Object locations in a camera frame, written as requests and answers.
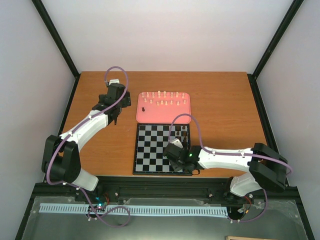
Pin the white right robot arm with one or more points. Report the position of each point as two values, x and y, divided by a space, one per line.
262 167

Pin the black aluminium frame rail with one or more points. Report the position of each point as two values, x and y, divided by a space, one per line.
117 189

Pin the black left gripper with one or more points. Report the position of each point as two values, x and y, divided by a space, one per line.
126 101

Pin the black and white chessboard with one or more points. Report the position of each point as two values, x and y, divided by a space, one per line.
150 143

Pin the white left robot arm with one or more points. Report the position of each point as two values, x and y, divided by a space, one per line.
61 157

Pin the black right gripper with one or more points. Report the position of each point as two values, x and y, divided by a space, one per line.
176 167

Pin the pink plastic tray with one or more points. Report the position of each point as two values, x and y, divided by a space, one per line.
162 110

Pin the light blue cable duct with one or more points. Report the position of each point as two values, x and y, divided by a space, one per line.
135 210

